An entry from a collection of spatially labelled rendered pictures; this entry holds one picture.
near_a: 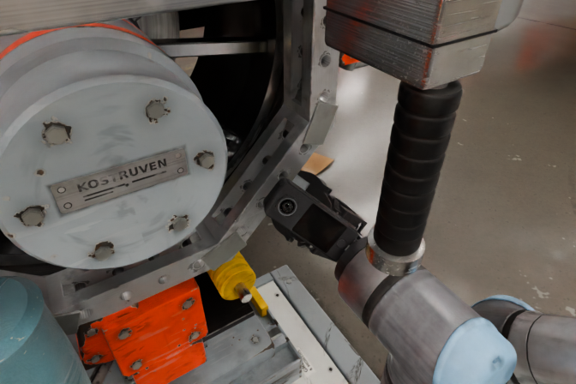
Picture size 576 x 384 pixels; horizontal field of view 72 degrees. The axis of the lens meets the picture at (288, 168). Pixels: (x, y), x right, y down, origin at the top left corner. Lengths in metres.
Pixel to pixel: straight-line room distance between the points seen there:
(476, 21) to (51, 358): 0.37
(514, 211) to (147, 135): 1.57
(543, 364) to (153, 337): 0.45
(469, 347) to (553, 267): 1.16
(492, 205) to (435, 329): 1.31
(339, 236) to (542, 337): 0.24
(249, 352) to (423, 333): 0.53
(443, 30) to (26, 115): 0.20
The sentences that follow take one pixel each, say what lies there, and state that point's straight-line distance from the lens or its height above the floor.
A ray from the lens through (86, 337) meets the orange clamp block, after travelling 0.55.
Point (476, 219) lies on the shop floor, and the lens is 1.61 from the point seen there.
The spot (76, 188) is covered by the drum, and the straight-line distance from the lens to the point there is 0.24.
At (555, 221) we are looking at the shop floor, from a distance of 1.74.
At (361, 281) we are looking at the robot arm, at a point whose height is 0.65.
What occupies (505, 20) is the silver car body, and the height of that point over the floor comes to 0.77.
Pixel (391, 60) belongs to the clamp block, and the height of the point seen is 0.91.
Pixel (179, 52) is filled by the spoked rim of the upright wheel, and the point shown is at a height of 0.83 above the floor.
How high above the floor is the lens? 0.99
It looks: 36 degrees down
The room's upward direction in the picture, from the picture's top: straight up
